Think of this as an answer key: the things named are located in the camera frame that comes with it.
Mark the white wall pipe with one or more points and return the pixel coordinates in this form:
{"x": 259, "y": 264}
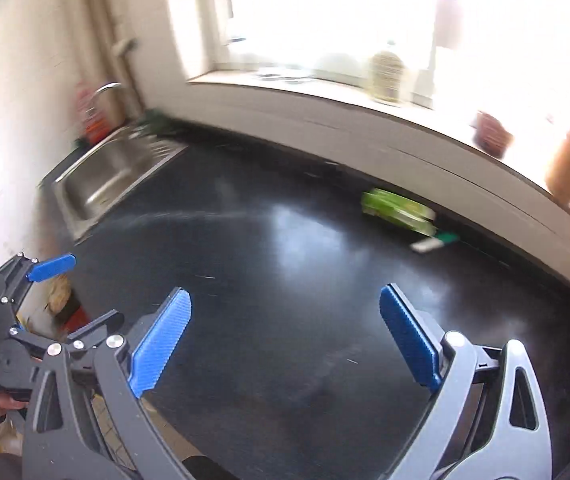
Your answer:
{"x": 121, "y": 45}

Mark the green and white wrapper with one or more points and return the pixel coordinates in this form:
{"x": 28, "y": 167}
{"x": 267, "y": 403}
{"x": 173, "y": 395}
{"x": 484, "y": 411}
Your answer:
{"x": 435, "y": 244}

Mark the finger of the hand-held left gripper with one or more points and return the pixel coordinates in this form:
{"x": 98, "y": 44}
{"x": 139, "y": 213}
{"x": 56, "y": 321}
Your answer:
{"x": 52, "y": 266}
{"x": 90, "y": 332}

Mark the stainless steel sink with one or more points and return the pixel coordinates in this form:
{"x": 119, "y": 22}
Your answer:
{"x": 110, "y": 175}

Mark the green snack packet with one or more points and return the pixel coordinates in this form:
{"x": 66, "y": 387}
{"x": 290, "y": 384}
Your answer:
{"x": 397, "y": 210}

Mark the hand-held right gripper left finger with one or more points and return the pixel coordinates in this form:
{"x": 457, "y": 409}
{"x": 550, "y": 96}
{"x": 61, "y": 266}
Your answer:
{"x": 160, "y": 342}

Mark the red bottle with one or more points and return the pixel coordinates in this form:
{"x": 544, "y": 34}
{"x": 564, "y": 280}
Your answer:
{"x": 92, "y": 120}

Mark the chrome faucet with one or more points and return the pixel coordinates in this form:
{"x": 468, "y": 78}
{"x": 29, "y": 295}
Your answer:
{"x": 105, "y": 89}

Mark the clear glass jar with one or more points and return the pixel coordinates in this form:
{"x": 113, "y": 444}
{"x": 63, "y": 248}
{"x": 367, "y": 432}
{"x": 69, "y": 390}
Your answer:
{"x": 387, "y": 75}

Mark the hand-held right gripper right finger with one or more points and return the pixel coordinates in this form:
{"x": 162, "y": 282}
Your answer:
{"x": 410, "y": 340}

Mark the green leafy vegetable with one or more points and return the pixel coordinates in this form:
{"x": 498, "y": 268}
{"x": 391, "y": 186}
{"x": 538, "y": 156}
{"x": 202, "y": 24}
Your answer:
{"x": 157, "y": 122}

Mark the red bin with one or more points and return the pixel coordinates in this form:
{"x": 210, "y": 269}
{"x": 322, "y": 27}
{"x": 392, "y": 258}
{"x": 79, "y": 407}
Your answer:
{"x": 79, "y": 316}

